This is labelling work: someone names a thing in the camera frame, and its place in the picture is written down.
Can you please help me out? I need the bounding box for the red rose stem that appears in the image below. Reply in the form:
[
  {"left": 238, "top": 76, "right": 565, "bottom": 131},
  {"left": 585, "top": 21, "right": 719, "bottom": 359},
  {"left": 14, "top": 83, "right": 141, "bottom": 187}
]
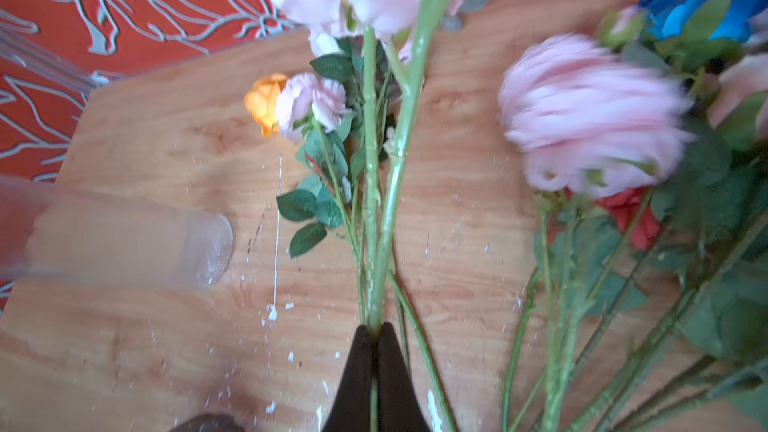
[{"left": 573, "top": 188, "right": 661, "bottom": 256}]

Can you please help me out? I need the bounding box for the small pink flower bunch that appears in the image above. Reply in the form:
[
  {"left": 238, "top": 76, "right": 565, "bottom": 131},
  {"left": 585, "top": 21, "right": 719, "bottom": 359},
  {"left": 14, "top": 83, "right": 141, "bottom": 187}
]
[{"left": 275, "top": 70, "right": 404, "bottom": 329}]

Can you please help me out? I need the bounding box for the clear acrylic wall bin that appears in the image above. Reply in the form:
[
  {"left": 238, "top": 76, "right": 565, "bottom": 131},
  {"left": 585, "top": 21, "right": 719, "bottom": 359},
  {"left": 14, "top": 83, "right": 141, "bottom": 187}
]
[{"left": 1, "top": 30, "right": 100, "bottom": 94}]

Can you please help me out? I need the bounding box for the clear glass vase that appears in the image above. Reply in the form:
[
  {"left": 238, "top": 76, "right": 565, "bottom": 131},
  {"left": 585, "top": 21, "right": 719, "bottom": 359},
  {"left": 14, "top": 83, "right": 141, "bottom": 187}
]
[{"left": 1, "top": 176, "right": 234, "bottom": 289}]

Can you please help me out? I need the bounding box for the pink rose stem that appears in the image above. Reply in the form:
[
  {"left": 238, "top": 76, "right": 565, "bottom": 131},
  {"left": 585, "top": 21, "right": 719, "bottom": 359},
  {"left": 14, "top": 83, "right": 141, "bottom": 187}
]
[{"left": 257, "top": 0, "right": 490, "bottom": 337}]

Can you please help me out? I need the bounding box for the blue rose stem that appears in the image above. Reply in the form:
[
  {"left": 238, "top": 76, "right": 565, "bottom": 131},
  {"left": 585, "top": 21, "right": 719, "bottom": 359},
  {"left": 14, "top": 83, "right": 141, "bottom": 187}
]
[{"left": 637, "top": 0, "right": 767, "bottom": 43}]

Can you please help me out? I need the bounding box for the dark smoked glass vase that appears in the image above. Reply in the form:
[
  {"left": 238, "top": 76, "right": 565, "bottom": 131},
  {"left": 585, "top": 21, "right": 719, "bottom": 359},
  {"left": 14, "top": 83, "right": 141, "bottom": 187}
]
[{"left": 169, "top": 413, "right": 245, "bottom": 432}]

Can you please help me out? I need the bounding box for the pink peony stem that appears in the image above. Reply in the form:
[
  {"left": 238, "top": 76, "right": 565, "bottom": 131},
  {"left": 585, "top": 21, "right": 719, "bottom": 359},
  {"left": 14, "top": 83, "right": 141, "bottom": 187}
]
[{"left": 499, "top": 34, "right": 693, "bottom": 431}]

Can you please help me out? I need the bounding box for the orange flower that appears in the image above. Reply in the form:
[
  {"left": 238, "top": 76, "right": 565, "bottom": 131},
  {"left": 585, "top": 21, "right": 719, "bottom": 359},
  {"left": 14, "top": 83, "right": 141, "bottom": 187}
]
[{"left": 244, "top": 73, "right": 288, "bottom": 137}]

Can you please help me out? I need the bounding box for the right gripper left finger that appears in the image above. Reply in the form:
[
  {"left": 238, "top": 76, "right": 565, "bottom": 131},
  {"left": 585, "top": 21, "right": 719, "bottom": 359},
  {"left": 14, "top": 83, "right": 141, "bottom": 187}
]
[{"left": 322, "top": 325, "right": 374, "bottom": 432}]

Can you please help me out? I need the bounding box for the pink rose bunch right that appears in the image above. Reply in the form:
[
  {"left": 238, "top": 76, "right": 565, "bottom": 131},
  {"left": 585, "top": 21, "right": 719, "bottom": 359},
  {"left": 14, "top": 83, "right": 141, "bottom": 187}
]
[{"left": 570, "top": 8, "right": 767, "bottom": 431}]

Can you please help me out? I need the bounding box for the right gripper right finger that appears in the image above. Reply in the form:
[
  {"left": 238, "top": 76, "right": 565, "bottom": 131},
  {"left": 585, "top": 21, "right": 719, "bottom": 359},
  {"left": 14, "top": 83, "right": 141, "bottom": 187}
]
[{"left": 377, "top": 322, "right": 429, "bottom": 432}]

